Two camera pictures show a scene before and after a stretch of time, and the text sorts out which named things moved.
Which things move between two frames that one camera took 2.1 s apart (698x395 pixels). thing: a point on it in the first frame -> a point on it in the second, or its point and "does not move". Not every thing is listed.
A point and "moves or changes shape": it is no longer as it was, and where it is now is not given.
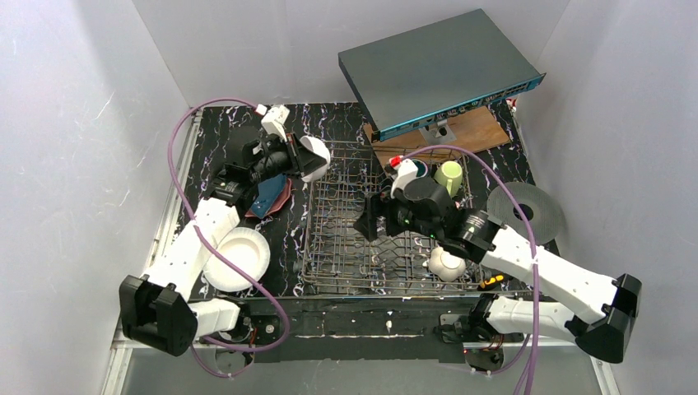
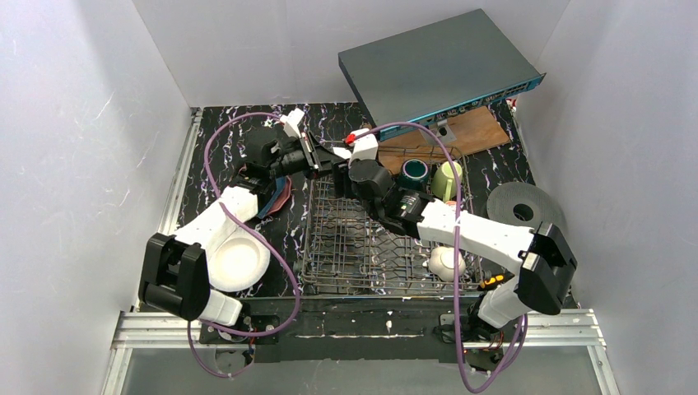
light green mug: x=450 y=174 does not move
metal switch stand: x=440 y=133 does not move
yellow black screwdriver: x=490 y=282 does not move
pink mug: x=445 y=266 does not move
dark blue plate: x=268 y=192 does not move
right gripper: x=385 y=211 -> x=340 y=178
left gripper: x=294 y=154 -> x=315 y=160
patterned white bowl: x=319 y=148 moves or changes shape
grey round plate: x=546 y=220 does not move
